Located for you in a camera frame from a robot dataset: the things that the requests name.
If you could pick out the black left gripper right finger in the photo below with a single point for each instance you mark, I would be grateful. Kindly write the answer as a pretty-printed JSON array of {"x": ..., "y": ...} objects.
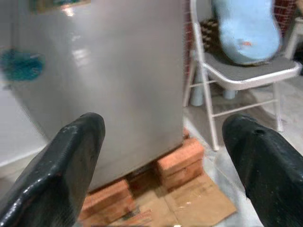
[{"x": 272, "y": 179}]

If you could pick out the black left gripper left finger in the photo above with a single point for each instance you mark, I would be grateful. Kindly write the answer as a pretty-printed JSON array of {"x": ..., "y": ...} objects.
[{"x": 54, "y": 179}]

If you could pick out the flattened brown cardboard box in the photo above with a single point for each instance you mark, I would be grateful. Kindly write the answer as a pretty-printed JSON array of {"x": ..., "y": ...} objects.
[{"x": 201, "y": 203}]

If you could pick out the pale blue plastic pipe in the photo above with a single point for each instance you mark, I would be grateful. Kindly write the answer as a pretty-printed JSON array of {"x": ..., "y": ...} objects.
[
  {"x": 196, "y": 89},
  {"x": 229, "y": 94}
]

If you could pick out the white metal folding chair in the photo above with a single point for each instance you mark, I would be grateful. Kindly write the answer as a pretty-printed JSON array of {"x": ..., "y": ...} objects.
[{"x": 248, "y": 71}]

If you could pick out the teal round sticker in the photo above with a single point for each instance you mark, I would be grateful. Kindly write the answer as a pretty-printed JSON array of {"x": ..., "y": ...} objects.
[{"x": 21, "y": 66}]

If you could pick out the light blue cushion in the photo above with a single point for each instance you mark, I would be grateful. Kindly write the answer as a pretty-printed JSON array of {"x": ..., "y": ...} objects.
[{"x": 246, "y": 30}]

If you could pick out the brown woven basket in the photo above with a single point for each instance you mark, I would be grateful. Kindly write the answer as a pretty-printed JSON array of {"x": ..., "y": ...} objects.
[{"x": 209, "y": 33}]

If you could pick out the red checked cloth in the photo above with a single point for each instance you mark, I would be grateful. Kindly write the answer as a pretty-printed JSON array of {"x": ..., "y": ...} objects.
[{"x": 284, "y": 16}]

